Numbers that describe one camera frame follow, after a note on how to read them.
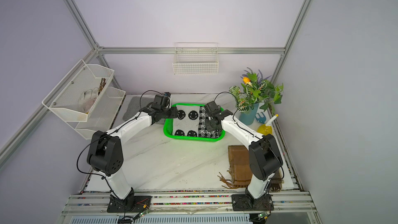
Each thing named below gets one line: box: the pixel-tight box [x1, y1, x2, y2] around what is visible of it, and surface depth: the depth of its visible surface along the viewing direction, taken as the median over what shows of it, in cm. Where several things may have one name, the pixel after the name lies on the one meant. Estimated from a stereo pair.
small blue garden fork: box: [254, 112, 267, 124], surface depth 107 cm
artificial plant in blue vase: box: [229, 67, 284, 125], surface depth 80 cm
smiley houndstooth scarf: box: [172, 105, 222, 138], surface depth 97 cm
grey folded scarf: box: [122, 95, 156, 122], surface depth 109 cm
